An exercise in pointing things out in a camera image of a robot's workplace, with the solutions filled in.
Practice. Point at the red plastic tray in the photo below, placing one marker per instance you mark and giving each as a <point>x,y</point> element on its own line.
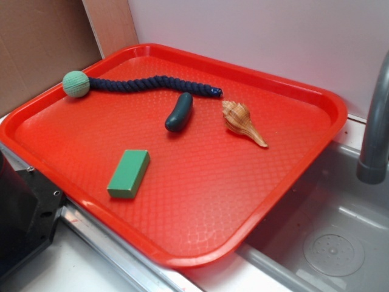
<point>205,188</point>

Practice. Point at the dark green toy cucumber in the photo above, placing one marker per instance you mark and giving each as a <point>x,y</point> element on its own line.
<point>180,115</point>

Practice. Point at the tan spiral seashell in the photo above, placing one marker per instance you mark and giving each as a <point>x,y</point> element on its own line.
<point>238,120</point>

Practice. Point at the green wooden block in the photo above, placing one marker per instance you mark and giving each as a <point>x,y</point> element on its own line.
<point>129,174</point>

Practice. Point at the grey toy sink basin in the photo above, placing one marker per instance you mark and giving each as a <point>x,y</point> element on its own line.
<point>328,233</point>

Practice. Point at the grey toy faucet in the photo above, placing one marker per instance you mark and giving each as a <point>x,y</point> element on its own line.
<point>373,159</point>

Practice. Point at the brown cardboard panel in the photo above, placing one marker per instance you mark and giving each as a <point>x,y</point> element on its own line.
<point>43,40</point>

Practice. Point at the green ball rope toy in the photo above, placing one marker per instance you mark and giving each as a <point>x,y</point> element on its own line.
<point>77,84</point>

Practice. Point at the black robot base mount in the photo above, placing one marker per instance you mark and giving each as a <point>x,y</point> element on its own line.
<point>30,207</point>

